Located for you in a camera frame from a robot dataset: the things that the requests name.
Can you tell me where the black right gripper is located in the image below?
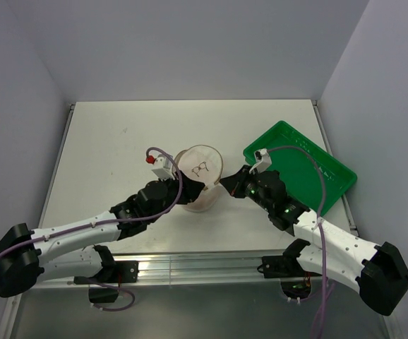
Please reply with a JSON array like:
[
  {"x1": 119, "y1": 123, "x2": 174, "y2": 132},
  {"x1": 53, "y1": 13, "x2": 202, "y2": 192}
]
[{"x1": 220, "y1": 164, "x2": 272, "y2": 212}]

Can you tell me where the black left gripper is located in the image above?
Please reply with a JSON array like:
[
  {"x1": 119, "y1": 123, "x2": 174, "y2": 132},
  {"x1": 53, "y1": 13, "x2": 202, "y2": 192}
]
[{"x1": 148, "y1": 169, "x2": 204, "y2": 223}]

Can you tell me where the round mesh laundry bag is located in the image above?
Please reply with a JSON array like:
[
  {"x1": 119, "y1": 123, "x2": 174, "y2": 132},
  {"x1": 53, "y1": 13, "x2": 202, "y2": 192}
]
[{"x1": 175, "y1": 145, "x2": 224, "y2": 213}]

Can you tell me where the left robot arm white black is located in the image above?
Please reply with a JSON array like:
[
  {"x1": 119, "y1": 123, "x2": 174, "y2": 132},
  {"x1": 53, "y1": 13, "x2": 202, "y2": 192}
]
[{"x1": 0, "y1": 175, "x2": 205, "y2": 298}]

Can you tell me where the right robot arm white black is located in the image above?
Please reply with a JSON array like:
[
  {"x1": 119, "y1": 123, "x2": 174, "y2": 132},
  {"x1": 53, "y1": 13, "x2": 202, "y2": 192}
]
[{"x1": 220, "y1": 165, "x2": 408, "y2": 316}]

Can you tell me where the green plastic tray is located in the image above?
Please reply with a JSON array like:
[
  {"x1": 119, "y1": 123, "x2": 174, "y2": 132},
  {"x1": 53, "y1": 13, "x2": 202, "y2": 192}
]
[{"x1": 243, "y1": 121, "x2": 357, "y2": 215}]

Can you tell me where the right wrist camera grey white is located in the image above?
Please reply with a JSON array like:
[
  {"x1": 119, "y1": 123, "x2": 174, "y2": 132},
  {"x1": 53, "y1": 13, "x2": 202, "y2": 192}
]
[{"x1": 249, "y1": 148, "x2": 272, "y2": 174}]

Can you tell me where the aluminium mounting rail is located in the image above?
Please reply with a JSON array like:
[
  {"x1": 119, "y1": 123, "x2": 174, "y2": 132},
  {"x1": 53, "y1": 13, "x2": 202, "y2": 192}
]
[{"x1": 30, "y1": 249, "x2": 364, "y2": 287}]

